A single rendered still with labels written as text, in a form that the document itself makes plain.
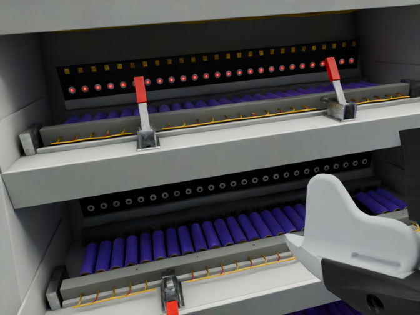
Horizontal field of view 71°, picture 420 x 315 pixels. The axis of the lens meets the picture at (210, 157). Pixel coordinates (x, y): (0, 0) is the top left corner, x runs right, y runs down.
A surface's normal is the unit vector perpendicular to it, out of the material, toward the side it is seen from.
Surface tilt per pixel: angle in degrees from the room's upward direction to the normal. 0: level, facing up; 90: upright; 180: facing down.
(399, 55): 90
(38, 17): 111
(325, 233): 89
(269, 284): 21
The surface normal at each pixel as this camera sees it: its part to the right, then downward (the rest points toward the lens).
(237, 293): -0.07, -0.92
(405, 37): -0.97, 0.15
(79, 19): 0.21, 0.36
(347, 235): -0.85, 0.12
